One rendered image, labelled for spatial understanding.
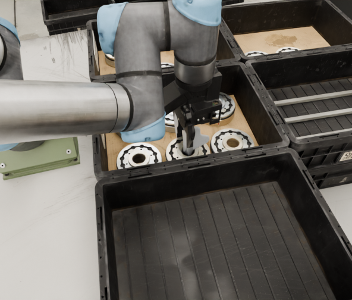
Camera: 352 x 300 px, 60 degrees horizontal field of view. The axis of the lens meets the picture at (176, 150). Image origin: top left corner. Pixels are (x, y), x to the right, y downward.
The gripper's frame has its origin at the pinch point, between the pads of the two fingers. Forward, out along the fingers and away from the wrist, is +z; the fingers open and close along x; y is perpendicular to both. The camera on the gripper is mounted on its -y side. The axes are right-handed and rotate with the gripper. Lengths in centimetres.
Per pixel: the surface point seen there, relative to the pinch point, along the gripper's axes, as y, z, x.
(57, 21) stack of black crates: -24, 27, 123
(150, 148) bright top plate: -7.4, -0.8, 0.9
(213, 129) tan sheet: 10.2, 2.1, 3.9
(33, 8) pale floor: -48, 86, 275
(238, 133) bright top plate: 13.9, -0.8, -1.5
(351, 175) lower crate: 41.1, 10.2, -16.3
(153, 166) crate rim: -9.5, -8.0, -9.4
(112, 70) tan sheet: -9.2, 2.2, 37.1
